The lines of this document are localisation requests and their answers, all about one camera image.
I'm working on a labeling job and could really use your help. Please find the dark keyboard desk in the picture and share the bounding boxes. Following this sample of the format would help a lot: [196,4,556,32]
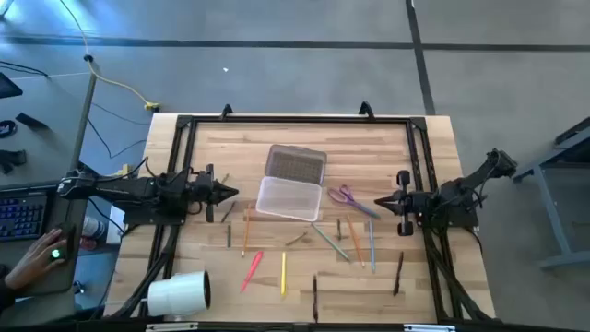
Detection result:
[0,182,91,301]

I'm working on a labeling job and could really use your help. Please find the white can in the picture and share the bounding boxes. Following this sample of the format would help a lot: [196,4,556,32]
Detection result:
[81,215,107,242]

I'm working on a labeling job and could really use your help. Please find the teal pencil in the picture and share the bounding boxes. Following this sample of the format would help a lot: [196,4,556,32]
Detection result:
[310,222,352,263]

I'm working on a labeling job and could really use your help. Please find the purple scissors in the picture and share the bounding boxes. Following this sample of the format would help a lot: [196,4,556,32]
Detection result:
[327,184,382,220]

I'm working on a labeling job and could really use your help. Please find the white cylinder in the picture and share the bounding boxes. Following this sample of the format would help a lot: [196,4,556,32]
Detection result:
[147,270,212,318]

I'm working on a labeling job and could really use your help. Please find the yellow cable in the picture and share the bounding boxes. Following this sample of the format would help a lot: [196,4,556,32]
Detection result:
[58,0,161,113]

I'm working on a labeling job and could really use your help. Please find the dark brown pen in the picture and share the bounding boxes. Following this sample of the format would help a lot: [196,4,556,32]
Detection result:
[392,250,406,297]

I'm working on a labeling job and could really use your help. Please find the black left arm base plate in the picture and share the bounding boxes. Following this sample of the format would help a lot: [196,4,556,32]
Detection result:
[120,202,186,228]

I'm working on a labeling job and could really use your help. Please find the black monitor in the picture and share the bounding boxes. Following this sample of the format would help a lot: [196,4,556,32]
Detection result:
[0,72,24,100]

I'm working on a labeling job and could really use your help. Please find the black computer mouse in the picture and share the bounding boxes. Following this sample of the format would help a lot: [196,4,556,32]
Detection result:
[49,222,77,265]

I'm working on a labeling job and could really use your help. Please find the black pen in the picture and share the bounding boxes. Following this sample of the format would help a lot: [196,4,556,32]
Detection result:
[312,274,320,324]

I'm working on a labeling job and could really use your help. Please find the white power box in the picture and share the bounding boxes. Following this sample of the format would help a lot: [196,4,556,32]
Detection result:
[105,204,128,246]

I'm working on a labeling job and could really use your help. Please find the person's hand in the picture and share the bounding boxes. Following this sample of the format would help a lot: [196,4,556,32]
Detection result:
[3,229,64,291]

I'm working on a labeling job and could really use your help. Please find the grey metal bench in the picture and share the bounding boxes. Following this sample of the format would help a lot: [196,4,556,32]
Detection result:
[509,115,590,271]

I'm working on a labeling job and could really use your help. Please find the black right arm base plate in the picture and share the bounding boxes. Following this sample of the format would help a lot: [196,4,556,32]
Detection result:
[412,191,481,231]

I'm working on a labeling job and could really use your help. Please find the yellow plastic spoon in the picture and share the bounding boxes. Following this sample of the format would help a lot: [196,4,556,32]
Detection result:
[279,251,288,297]

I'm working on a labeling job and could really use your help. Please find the clear plastic supply box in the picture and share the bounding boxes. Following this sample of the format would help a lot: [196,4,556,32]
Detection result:
[254,144,328,223]

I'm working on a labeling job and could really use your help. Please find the black aluminium table frame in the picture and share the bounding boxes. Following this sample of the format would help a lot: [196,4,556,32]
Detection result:
[110,113,497,326]

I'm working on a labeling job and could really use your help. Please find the olive green crayon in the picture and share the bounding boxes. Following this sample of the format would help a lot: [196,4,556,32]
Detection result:
[284,231,309,247]

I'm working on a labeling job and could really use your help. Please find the backlit black keyboard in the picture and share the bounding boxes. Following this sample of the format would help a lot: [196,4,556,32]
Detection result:
[0,193,50,242]

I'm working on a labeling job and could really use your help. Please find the grey desk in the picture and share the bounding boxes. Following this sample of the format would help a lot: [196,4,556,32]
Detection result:
[0,71,99,190]

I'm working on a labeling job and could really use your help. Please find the thin black floor cable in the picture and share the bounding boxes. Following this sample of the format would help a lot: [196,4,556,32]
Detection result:
[86,101,149,160]

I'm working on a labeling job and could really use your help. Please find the blue pencil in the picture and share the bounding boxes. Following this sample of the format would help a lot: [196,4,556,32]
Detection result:
[368,219,377,274]

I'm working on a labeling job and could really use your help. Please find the silver bracket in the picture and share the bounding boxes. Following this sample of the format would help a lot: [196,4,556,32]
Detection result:
[146,322,200,332]
[403,323,457,332]

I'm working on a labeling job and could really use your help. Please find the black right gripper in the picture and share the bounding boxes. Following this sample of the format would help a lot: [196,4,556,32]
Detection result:
[373,170,433,237]

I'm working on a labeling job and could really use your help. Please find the black strap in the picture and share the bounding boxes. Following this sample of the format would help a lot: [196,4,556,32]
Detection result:
[0,148,28,176]

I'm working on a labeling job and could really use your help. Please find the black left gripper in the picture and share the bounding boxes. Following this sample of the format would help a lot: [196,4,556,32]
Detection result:
[186,163,240,224]

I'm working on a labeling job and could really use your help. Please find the orange pencil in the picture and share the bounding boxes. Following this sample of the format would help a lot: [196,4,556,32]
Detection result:
[345,213,367,269]
[241,202,253,258]

